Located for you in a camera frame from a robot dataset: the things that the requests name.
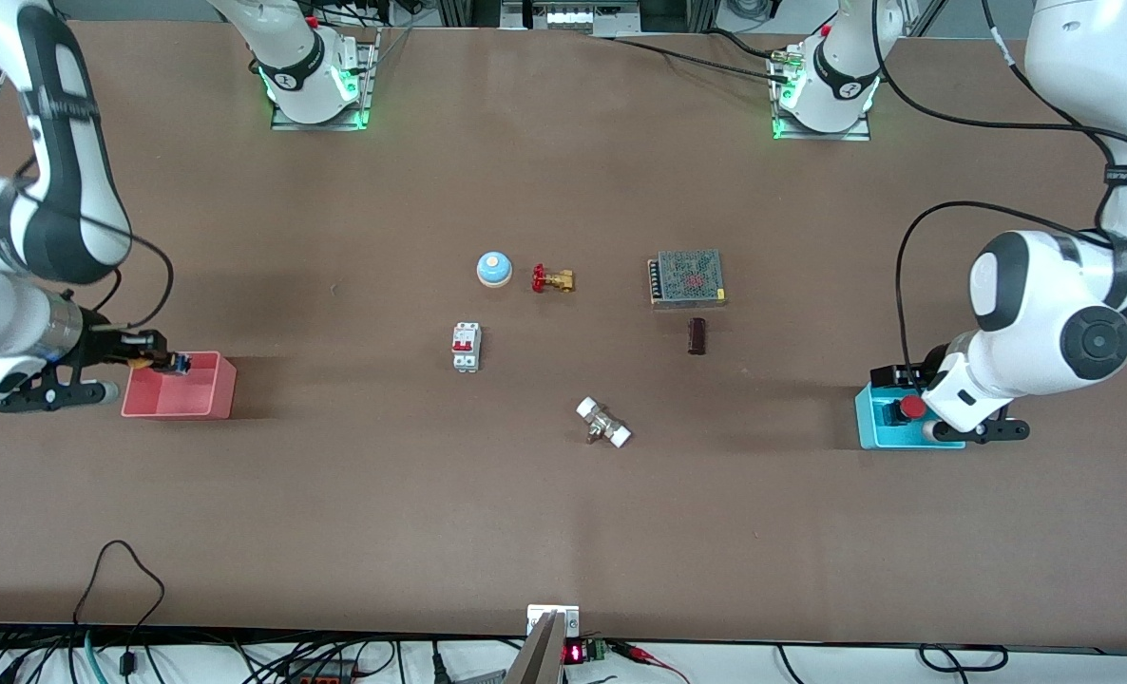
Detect metal mesh power supply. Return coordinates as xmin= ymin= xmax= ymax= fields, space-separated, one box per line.
xmin=647 ymin=249 xmax=728 ymax=311

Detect pink plastic bin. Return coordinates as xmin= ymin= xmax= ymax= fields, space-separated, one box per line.
xmin=121 ymin=351 xmax=238 ymax=420

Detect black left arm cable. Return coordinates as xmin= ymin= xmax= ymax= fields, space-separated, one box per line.
xmin=895 ymin=200 xmax=1127 ymax=381

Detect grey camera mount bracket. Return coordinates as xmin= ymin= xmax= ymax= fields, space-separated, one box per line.
xmin=502 ymin=605 xmax=582 ymax=684

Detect aluminium frame rack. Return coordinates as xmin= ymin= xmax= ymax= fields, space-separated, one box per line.
xmin=502 ymin=0 xmax=640 ymax=37

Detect thin black looped cable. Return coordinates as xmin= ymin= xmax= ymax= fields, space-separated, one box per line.
xmin=72 ymin=541 xmax=166 ymax=677

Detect blue plastic bin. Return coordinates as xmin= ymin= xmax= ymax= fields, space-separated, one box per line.
xmin=854 ymin=382 xmax=965 ymax=450

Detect white circuit breaker red switches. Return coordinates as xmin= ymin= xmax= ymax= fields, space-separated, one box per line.
xmin=451 ymin=322 xmax=482 ymax=373

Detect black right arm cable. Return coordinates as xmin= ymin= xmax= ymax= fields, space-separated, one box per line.
xmin=12 ymin=157 xmax=176 ymax=333

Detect red clip lead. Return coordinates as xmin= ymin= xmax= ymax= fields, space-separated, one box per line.
xmin=611 ymin=641 xmax=690 ymax=684

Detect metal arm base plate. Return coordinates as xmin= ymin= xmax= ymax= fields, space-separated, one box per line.
xmin=271 ymin=27 xmax=379 ymax=132
xmin=771 ymin=47 xmax=871 ymax=143

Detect metal valve white ends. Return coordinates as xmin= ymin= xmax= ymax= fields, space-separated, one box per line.
xmin=576 ymin=397 xmax=632 ymax=448

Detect long black cable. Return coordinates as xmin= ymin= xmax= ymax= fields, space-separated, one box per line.
xmin=611 ymin=28 xmax=793 ymax=72

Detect coiled black cable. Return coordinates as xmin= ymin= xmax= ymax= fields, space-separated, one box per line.
xmin=920 ymin=644 xmax=1009 ymax=674

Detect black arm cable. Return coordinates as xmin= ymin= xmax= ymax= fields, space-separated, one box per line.
xmin=895 ymin=200 xmax=1127 ymax=381
xmin=12 ymin=157 xmax=176 ymax=333

